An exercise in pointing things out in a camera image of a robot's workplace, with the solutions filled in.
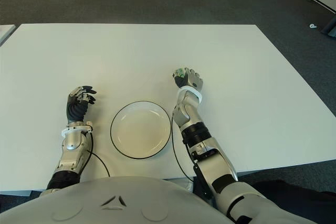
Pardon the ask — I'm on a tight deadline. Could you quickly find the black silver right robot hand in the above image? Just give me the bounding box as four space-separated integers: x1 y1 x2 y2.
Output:
172 67 205 92

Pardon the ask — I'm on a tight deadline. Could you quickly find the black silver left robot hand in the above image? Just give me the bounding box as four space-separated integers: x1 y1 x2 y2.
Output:
65 85 97 124

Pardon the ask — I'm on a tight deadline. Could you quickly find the white plate with black rim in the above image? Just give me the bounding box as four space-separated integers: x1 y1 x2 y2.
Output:
110 100 173 159

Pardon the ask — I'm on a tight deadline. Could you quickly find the grey robot torso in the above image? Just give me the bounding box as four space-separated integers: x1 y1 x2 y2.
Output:
0 176 232 224

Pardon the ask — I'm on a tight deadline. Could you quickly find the white side table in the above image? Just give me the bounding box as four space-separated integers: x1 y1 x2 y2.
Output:
0 24 16 47

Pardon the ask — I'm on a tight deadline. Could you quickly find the dark grey furniture leg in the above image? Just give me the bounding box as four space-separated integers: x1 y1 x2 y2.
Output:
320 15 336 39

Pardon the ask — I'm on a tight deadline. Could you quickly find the black cloth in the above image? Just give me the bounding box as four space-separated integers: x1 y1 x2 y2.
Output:
236 179 336 224

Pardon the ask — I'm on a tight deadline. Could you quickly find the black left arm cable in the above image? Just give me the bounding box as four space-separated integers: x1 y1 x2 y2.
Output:
85 132 111 177

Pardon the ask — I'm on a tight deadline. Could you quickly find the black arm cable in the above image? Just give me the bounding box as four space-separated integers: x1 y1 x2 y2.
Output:
171 113 195 183
85 132 111 177

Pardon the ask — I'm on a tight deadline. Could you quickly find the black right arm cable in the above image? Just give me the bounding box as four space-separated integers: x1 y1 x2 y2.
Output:
171 113 195 183

